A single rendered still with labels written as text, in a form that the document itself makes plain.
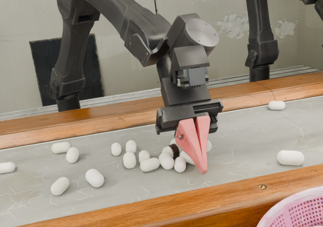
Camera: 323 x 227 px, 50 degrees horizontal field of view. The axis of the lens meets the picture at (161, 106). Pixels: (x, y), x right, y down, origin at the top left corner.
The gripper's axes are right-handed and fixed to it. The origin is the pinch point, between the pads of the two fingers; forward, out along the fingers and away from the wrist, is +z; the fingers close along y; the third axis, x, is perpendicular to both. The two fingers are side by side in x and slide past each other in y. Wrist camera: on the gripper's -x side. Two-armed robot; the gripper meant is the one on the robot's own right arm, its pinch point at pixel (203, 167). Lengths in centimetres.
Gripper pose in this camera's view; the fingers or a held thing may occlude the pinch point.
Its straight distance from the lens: 52.0
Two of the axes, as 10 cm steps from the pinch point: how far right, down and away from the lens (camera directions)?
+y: 9.7, -1.5, 1.7
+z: 2.1, 8.4, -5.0
